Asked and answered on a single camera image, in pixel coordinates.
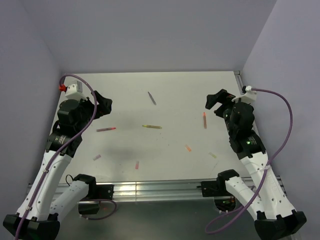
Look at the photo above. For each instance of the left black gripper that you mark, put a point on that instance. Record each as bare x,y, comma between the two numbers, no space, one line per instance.
103,107

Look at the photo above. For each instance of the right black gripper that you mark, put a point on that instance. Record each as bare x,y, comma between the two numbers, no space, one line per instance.
212,99

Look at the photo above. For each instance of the yellow highlighter pen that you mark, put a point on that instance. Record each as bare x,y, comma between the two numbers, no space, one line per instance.
151,126

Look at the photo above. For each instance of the yellow pen cap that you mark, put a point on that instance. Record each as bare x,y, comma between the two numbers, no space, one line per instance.
213,155

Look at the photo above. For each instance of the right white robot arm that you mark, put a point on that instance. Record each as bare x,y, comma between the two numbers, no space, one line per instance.
273,214

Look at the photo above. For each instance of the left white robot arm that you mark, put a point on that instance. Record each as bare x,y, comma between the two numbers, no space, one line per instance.
40,215

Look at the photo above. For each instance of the orange highlighter pen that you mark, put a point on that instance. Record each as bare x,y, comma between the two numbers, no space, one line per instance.
204,120

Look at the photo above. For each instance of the red highlighter pen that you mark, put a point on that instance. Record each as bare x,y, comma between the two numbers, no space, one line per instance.
106,129

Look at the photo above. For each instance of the purple highlighter pen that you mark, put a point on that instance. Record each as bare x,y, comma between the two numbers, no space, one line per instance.
152,99

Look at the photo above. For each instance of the purple pen cap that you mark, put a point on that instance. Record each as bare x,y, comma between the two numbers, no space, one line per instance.
96,157

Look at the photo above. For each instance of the orange pen cap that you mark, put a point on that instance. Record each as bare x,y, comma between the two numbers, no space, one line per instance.
188,148

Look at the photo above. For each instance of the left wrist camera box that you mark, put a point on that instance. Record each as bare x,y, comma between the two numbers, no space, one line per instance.
74,91

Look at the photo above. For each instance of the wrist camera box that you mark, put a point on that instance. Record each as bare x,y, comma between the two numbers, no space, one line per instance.
249,96
74,91

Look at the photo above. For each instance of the aluminium right side rail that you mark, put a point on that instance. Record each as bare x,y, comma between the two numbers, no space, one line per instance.
238,78

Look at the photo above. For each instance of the aluminium rail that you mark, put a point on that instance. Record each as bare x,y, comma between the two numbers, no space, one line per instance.
155,191
238,78

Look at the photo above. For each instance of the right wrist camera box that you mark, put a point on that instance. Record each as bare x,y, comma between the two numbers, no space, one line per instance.
249,96

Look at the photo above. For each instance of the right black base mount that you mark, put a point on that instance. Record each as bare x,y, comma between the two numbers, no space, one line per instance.
223,200

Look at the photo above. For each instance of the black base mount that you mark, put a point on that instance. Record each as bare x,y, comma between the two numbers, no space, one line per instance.
223,200
91,203

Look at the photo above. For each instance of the aluminium front rail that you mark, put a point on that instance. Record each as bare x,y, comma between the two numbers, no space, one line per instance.
155,191

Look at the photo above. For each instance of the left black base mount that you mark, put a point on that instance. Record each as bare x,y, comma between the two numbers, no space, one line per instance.
91,203

